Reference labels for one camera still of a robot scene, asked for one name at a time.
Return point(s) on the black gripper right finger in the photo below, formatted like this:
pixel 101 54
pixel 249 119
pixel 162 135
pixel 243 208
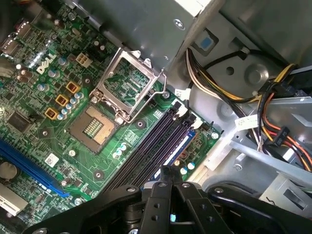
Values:
pixel 195 209

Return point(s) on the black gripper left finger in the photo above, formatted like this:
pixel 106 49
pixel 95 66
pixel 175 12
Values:
pixel 156 207

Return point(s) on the RAM memory stick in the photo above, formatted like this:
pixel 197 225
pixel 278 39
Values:
pixel 178 150

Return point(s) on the grey metal disk bay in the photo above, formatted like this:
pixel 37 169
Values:
pixel 256 152

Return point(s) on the green motherboard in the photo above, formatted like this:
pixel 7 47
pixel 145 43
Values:
pixel 80 170

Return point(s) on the CPU socket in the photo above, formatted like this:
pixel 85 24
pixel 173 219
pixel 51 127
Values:
pixel 92 129

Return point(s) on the blue expansion slot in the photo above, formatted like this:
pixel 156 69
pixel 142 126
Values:
pixel 29 165

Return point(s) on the yellow square inductor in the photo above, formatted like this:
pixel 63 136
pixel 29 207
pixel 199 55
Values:
pixel 73 87
pixel 61 100
pixel 51 113

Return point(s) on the white expansion slot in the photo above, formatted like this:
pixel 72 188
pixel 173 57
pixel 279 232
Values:
pixel 12 200

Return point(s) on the metal socket cover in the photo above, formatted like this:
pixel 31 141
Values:
pixel 108 69

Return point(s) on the black open PC case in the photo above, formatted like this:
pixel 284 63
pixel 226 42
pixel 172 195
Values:
pixel 256 73

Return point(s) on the round coin cell battery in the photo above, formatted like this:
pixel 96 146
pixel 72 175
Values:
pixel 7 170

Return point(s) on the black square chip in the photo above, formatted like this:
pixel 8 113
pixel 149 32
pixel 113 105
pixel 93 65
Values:
pixel 18 120

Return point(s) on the white four-pin power socket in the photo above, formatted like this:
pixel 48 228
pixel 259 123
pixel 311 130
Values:
pixel 84 60

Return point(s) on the blue square tab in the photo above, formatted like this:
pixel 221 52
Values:
pixel 204 43

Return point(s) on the grey power supply unit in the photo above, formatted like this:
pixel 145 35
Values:
pixel 146 29

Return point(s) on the metal drive cage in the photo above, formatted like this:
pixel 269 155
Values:
pixel 268 24

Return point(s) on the silver rear port connector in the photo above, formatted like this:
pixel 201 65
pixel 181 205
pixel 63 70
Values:
pixel 9 46
pixel 23 29

